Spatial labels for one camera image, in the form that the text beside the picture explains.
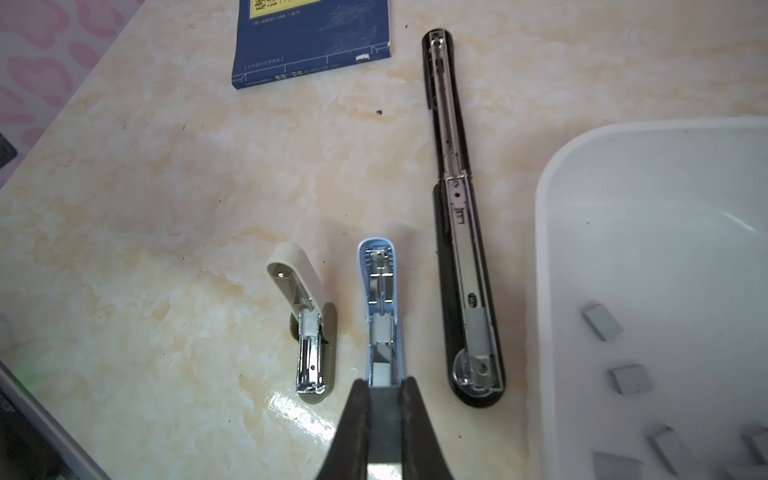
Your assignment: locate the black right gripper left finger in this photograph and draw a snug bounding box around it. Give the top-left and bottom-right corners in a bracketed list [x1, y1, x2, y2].
[316, 379, 371, 480]

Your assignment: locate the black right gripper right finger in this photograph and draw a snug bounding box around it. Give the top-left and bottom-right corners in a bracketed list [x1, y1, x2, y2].
[400, 377, 453, 480]

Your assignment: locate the grey staple block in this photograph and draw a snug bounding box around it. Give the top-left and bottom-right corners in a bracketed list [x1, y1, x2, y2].
[581, 304, 624, 342]
[648, 426, 699, 478]
[608, 364, 653, 396]
[368, 387, 402, 465]
[724, 465, 768, 480]
[592, 452, 643, 480]
[742, 426, 768, 465]

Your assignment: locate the black long stapler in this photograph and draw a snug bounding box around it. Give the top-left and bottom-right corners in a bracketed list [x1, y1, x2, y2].
[421, 28, 506, 408]

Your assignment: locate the grey white mini stapler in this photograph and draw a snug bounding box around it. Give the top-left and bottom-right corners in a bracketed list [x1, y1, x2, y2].
[266, 242, 338, 404]

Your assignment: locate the light blue mini stapler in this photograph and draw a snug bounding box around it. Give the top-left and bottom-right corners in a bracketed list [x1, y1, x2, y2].
[357, 237, 405, 388]

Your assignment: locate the white plastic tray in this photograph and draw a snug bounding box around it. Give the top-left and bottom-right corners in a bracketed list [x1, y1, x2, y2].
[527, 117, 767, 479]

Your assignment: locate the blue book yellow label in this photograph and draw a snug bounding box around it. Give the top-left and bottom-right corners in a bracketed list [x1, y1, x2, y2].
[231, 0, 391, 89]

